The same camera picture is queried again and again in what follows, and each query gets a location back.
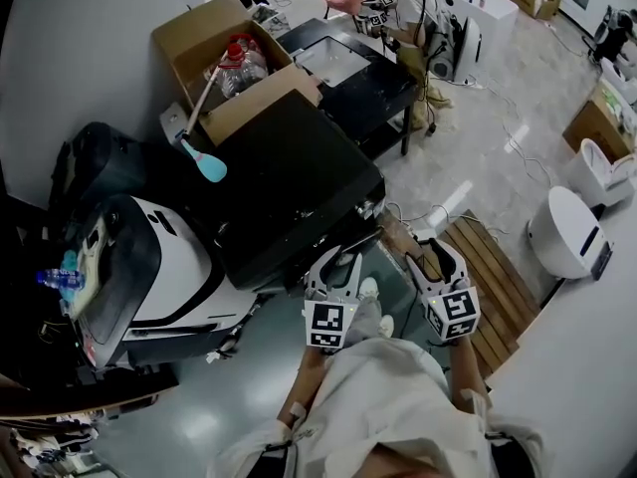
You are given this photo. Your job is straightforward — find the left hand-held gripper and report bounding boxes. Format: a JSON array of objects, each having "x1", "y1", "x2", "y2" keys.
[{"x1": 301, "y1": 245, "x2": 364, "y2": 358}]

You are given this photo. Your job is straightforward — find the person's grey trousers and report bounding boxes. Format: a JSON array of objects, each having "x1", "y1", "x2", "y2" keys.
[{"x1": 341, "y1": 290, "x2": 385, "y2": 349}]

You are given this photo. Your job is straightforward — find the person's white shirt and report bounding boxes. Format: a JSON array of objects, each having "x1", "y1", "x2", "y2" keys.
[{"x1": 208, "y1": 338, "x2": 549, "y2": 478}]

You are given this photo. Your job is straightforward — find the teal plastic packet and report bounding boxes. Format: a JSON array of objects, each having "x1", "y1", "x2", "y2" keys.
[{"x1": 59, "y1": 248, "x2": 85, "y2": 274}]

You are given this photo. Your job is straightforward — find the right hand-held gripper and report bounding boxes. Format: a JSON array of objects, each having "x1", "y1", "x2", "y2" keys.
[{"x1": 405, "y1": 238, "x2": 481, "y2": 342}]

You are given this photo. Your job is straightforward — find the person's left forearm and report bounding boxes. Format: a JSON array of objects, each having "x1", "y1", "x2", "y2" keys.
[{"x1": 276, "y1": 349, "x2": 333, "y2": 428}]

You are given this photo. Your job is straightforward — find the white round toilet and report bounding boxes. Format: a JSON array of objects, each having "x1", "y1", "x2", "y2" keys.
[{"x1": 528, "y1": 185, "x2": 615, "y2": 282}]

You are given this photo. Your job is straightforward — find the black washing machine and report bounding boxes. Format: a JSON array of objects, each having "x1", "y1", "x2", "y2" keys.
[{"x1": 198, "y1": 89, "x2": 388, "y2": 294}]

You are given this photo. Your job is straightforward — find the clear water jug red cap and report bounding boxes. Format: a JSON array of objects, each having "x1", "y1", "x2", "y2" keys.
[{"x1": 214, "y1": 32, "x2": 271, "y2": 101}]

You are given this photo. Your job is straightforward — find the black table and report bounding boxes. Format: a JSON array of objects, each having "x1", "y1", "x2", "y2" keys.
[{"x1": 275, "y1": 16, "x2": 420, "y2": 161}]

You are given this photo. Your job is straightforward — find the large cardboard box with items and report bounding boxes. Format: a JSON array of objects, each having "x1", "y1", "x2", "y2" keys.
[{"x1": 561, "y1": 86, "x2": 637, "y2": 164}]

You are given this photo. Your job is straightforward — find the open brown cardboard box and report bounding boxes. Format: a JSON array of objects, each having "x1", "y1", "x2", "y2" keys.
[{"x1": 150, "y1": 0, "x2": 323, "y2": 149}]

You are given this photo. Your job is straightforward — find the black bag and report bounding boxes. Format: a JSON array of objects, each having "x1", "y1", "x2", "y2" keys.
[{"x1": 49, "y1": 120, "x2": 149, "y2": 209}]

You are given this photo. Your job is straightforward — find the white and grey washer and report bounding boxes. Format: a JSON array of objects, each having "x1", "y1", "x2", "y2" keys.
[{"x1": 69, "y1": 193, "x2": 259, "y2": 373}]

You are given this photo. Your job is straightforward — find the person's right forearm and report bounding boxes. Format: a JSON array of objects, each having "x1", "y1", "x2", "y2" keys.
[{"x1": 446, "y1": 336, "x2": 493, "y2": 413}]

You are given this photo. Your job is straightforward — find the clear water bottle blue label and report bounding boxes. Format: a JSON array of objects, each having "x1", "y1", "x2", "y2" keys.
[{"x1": 35, "y1": 267, "x2": 87, "y2": 292}]

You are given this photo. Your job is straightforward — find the grey metal box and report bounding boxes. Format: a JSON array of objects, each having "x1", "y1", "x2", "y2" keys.
[{"x1": 158, "y1": 101, "x2": 193, "y2": 146}]

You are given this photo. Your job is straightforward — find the wooden slat platform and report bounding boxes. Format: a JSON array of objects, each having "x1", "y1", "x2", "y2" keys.
[{"x1": 416, "y1": 210, "x2": 542, "y2": 378}]

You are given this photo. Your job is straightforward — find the cluttered shelf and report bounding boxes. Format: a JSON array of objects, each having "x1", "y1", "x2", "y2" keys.
[{"x1": 0, "y1": 409, "x2": 102, "y2": 478}]

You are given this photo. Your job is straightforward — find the person's left white shoe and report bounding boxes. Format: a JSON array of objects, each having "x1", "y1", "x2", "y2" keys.
[{"x1": 357, "y1": 276, "x2": 381, "y2": 302}]

